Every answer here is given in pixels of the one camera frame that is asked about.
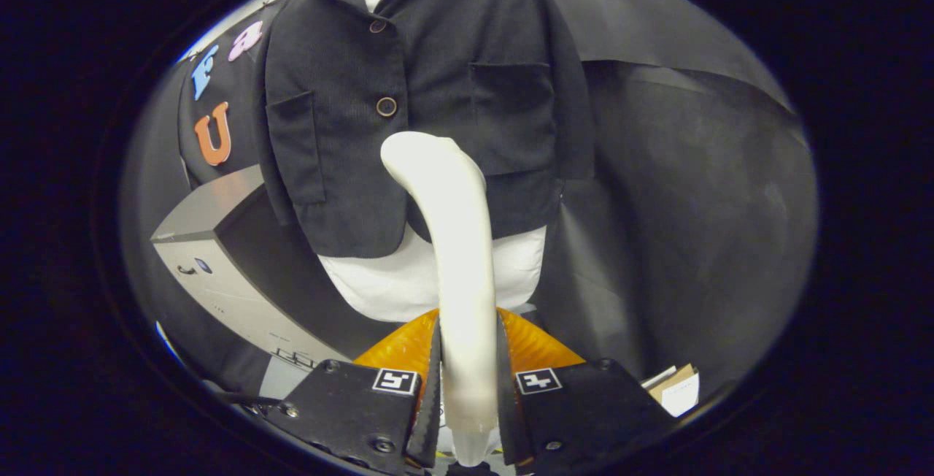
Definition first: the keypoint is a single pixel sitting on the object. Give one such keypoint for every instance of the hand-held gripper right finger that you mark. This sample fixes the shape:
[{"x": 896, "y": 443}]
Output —
[{"x": 508, "y": 417}]

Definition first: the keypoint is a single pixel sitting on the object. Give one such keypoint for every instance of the white mannequin torso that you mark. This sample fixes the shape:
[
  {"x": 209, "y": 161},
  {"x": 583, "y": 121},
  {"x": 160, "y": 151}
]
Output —
[{"x": 387, "y": 286}]

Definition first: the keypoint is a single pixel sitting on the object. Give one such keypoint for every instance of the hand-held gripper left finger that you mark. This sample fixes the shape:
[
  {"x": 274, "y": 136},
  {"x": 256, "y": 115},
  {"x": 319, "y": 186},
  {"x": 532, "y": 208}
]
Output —
[{"x": 433, "y": 417}]

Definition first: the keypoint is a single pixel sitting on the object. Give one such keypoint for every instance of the black jacket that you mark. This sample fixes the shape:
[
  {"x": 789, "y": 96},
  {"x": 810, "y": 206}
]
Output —
[{"x": 452, "y": 60}]

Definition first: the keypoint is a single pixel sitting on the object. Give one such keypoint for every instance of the white garment steamer head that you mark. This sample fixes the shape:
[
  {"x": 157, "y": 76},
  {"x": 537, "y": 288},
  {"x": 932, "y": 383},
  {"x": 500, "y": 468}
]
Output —
[{"x": 460, "y": 257}]

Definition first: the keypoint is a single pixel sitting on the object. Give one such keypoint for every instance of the black backdrop cloth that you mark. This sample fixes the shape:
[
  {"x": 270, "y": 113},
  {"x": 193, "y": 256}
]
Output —
[{"x": 693, "y": 206}]

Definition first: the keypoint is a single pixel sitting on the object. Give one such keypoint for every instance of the brown cardboard sheets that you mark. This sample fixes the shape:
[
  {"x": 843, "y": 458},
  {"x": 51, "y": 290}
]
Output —
[{"x": 678, "y": 392}]

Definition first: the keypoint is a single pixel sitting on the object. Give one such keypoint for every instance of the grey drawer cabinet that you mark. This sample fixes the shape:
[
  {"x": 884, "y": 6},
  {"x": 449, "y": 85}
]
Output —
[{"x": 219, "y": 206}]

